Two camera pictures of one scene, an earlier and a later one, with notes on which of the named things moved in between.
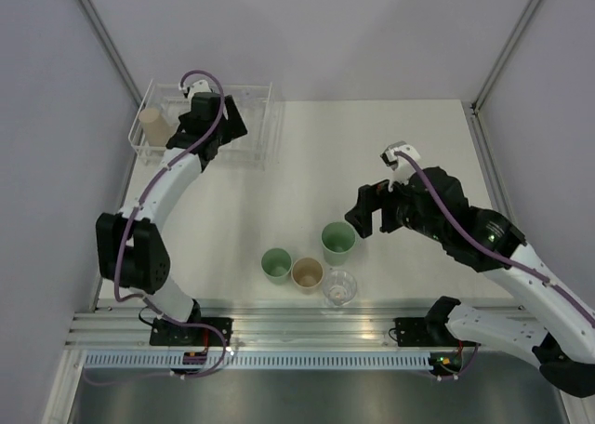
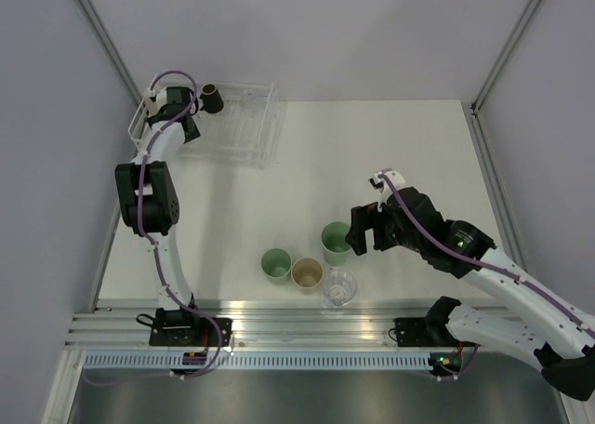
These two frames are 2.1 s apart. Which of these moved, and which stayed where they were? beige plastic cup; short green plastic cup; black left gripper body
Moved: black left gripper body
Stayed: beige plastic cup; short green plastic cup
